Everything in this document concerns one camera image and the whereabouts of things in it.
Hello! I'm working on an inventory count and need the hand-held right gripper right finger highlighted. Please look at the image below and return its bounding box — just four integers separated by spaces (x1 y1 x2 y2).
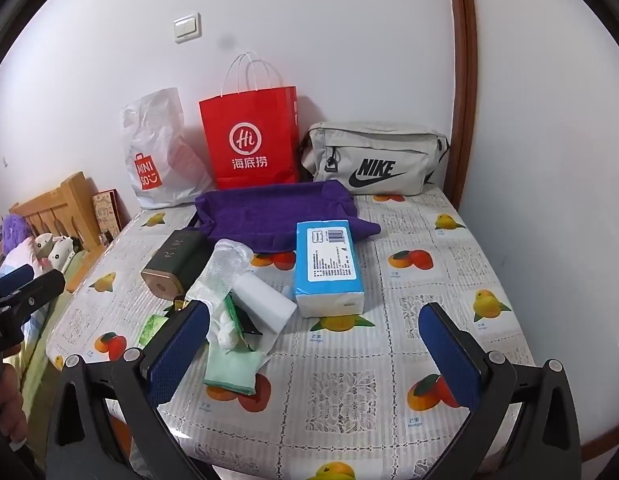
418 302 583 480

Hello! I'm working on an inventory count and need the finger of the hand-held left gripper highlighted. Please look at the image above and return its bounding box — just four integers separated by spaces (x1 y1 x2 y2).
0 264 36 297
0 269 66 323

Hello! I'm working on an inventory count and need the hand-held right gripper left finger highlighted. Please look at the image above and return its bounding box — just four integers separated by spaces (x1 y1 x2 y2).
46 300 230 480

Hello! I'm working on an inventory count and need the white mesh cloth bundle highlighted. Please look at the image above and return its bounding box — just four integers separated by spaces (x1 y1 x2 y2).
186 239 252 351

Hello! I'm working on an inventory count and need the white sponge block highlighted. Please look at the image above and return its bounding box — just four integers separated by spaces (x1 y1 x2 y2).
232 272 297 335

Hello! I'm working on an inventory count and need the person's left hand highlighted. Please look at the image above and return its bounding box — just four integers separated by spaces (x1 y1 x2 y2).
0 360 30 443

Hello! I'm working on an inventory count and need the purple plush toy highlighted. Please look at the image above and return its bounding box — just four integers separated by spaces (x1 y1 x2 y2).
2 214 35 256

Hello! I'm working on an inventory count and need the wooden headboard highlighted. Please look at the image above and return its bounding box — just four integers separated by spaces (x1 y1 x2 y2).
9 171 122 256

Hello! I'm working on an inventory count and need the dark green box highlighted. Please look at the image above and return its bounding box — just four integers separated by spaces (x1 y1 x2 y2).
140 229 215 303

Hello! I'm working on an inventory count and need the patterned book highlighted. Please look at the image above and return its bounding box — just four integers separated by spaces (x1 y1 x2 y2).
92 189 124 246

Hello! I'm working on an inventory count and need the fruit print tablecloth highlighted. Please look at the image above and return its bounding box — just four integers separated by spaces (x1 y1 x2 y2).
45 191 537 480

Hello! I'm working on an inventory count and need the blue tissue pack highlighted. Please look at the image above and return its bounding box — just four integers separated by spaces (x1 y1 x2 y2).
293 220 366 319

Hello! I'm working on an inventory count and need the purple towel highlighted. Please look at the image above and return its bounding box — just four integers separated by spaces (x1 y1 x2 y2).
194 179 383 256

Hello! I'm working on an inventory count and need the white plastic bag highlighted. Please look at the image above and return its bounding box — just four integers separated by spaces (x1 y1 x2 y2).
120 87 215 211

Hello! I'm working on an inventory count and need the grey waist bag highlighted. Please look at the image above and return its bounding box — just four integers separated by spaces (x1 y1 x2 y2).
299 121 451 197

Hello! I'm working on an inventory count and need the red paper bag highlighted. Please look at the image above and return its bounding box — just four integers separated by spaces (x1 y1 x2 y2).
198 50 300 191

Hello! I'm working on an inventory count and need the brown wooden door frame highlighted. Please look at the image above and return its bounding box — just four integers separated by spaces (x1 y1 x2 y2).
442 0 479 211

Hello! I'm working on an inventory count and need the white light switch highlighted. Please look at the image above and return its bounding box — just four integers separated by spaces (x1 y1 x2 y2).
173 12 202 45

